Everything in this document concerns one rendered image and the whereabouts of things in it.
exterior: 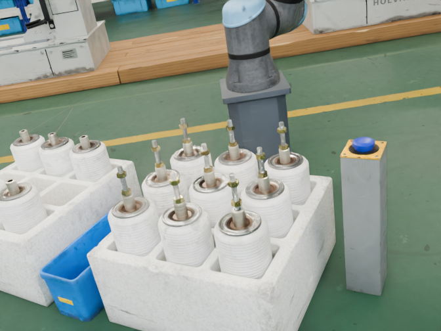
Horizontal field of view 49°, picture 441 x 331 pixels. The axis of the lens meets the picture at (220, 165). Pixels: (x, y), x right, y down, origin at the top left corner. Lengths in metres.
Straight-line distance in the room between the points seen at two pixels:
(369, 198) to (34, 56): 2.33
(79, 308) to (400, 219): 0.78
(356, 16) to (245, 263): 2.22
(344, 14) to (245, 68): 1.61
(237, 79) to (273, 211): 0.54
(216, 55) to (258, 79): 1.42
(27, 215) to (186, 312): 0.43
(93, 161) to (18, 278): 0.33
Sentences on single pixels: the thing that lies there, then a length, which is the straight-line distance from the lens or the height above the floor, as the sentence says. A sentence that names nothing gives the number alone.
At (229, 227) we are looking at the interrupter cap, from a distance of 0.84.
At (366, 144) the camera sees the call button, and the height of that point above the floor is 0.33.
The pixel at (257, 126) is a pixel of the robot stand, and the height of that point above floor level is 0.20.
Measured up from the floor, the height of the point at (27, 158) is 0.22.
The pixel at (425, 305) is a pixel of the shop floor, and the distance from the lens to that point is 1.06.
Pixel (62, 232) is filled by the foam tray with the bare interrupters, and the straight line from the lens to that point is 1.19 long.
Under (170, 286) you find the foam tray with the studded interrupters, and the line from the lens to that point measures 0.91.
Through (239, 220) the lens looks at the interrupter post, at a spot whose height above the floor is 0.26.
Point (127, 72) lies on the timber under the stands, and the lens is 2.78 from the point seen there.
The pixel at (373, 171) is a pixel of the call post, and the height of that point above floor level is 0.29.
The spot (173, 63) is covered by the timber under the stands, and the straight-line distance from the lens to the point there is 2.74.
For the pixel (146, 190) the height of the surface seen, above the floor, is 0.25.
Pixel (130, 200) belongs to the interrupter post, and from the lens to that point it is 0.95.
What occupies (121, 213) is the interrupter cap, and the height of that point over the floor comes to 0.25.
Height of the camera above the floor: 0.72
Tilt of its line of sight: 26 degrees down
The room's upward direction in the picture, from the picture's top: 10 degrees counter-clockwise
